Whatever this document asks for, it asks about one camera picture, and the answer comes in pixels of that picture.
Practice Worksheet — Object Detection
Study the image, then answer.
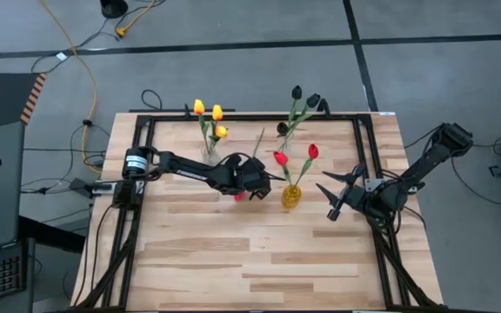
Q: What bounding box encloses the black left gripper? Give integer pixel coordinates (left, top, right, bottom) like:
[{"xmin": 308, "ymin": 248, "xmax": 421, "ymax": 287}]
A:
[{"xmin": 224, "ymin": 152, "xmax": 287, "ymax": 201}]

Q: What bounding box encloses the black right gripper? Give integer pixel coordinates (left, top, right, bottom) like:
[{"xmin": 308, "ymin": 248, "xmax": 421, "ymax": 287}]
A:
[{"xmin": 316, "ymin": 163, "xmax": 377, "ymax": 221}]

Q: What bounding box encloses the red artificial tulip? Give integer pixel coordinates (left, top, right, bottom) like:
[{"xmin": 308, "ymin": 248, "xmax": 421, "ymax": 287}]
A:
[
  {"xmin": 234, "ymin": 127, "xmax": 267, "ymax": 203},
  {"xmin": 294, "ymin": 143, "xmax": 320, "ymax": 189},
  {"xmin": 273, "ymin": 150, "xmax": 295, "ymax": 190}
]

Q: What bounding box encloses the amber yellow glass vase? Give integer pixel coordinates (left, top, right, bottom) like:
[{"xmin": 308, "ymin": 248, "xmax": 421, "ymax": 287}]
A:
[{"xmin": 281, "ymin": 184, "xmax": 304, "ymax": 210}]

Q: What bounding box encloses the black artificial tulip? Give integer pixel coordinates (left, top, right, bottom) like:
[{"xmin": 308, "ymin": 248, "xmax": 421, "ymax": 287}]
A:
[
  {"xmin": 287, "ymin": 84, "xmax": 304, "ymax": 140},
  {"xmin": 289, "ymin": 93, "xmax": 322, "ymax": 140},
  {"xmin": 276, "ymin": 122, "xmax": 297, "ymax": 144}
]

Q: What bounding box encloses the yellow artificial tulip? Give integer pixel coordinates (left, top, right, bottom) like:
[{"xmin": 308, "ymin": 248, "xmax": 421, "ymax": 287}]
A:
[
  {"xmin": 209, "ymin": 124, "xmax": 230, "ymax": 153},
  {"xmin": 209, "ymin": 103, "xmax": 224, "ymax": 153},
  {"xmin": 192, "ymin": 98, "xmax": 211, "ymax": 153}
]

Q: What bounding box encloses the tall slim clear glass vase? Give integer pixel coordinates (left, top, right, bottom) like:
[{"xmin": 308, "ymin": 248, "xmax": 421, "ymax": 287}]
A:
[{"xmin": 278, "ymin": 130, "xmax": 298, "ymax": 153}]

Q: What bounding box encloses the round ribbed clear glass vase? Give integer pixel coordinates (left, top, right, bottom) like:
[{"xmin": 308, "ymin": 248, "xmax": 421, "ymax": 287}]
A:
[{"xmin": 200, "ymin": 145, "xmax": 222, "ymax": 167}]

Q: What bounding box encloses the black power adapter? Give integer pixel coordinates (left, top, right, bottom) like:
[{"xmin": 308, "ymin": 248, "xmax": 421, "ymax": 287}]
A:
[{"xmin": 68, "ymin": 176, "xmax": 100, "ymax": 196}]

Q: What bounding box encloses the black round stand base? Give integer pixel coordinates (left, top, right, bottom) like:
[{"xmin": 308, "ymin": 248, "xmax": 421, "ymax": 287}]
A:
[{"xmin": 99, "ymin": 0, "xmax": 130, "ymax": 19}]

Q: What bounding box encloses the large black hazard-striped mat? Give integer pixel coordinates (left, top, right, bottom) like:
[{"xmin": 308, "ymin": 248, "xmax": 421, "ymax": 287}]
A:
[{"xmin": 0, "ymin": 72, "xmax": 49, "ymax": 134}]

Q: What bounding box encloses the black aluminium table frame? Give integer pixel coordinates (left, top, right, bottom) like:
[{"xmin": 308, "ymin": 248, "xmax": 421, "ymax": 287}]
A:
[{"xmin": 72, "ymin": 111, "xmax": 447, "ymax": 313}]

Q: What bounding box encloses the black cable loop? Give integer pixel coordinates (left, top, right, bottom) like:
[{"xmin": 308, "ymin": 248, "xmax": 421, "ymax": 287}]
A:
[{"xmin": 140, "ymin": 89, "xmax": 164, "ymax": 112}]

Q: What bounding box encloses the long yellow floor cable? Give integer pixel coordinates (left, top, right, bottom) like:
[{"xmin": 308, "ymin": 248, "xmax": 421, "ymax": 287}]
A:
[{"xmin": 37, "ymin": 0, "xmax": 99, "ymax": 164}]

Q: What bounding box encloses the yellow cable with plug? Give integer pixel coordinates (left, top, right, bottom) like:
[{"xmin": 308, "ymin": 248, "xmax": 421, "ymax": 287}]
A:
[{"xmin": 115, "ymin": 0, "xmax": 158, "ymax": 38}]

